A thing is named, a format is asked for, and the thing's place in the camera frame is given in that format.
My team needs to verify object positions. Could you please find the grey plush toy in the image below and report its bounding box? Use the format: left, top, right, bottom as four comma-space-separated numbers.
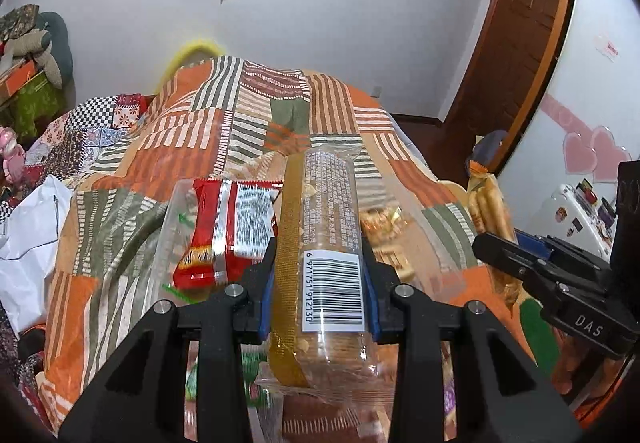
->
0, 12, 74, 90

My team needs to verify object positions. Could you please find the red snack packet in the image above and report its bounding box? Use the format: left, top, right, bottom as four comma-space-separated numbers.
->
172, 177, 284, 292

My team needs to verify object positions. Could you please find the clear yellow biscuit packet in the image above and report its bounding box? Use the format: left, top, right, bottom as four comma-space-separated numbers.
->
264, 145, 390, 390

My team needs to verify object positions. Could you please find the golden bread stick packet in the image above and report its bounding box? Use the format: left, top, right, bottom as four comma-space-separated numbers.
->
466, 160, 521, 309

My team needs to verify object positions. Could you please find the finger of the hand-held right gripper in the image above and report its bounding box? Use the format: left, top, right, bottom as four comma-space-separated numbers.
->
515, 231, 610, 275
471, 231, 568, 310

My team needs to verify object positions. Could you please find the floral checkered quilt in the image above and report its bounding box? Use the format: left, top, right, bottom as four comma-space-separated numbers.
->
0, 93, 157, 424

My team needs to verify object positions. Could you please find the white heart-print wardrobe door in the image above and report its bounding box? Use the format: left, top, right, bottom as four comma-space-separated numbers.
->
495, 0, 640, 236

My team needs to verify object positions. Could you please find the orange cardboard box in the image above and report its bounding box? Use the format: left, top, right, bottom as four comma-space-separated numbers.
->
0, 60, 39, 100

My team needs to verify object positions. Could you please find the clear plastic storage box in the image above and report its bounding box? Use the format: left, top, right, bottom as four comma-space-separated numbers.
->
157, 177, 467, 306

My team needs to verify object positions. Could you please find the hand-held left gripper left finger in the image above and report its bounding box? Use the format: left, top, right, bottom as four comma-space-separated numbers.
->
57, 235, 279, 443

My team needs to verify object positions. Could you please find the golden pastry packet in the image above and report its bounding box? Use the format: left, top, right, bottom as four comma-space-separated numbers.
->
360, 207, 417, 280

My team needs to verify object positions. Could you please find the yellow foam tube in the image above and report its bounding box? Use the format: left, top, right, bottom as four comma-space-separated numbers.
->
154, 39, 222, 90

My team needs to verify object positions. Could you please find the pink rabbit toy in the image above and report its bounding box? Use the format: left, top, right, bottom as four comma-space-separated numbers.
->
0, 126, 27, 184

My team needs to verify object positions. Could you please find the striped patchwork blanket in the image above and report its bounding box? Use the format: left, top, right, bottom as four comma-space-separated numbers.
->
44, 54, 507, 443

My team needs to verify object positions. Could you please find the dark patterned cloth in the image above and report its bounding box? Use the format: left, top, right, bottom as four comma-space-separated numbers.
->
0, 3, 42, 42

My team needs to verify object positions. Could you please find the white cloth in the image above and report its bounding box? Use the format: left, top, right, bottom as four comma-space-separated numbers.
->
0, 174, 74, 326

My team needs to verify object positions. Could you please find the grey blue bag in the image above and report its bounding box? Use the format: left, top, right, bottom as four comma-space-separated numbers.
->
472, 130, 509, 174

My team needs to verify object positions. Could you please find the brown wooden door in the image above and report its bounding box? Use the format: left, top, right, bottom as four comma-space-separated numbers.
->
441, 0, 572, 174

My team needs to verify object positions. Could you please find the green patterned bag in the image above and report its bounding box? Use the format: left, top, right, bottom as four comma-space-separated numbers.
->
0, 75, 67, 140

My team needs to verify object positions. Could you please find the red white door sticker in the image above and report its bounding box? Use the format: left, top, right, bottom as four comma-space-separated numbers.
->
594, 35, 621, 62

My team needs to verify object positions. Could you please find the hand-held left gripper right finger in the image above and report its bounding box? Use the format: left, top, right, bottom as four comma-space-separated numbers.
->
360, 238, 586, 443

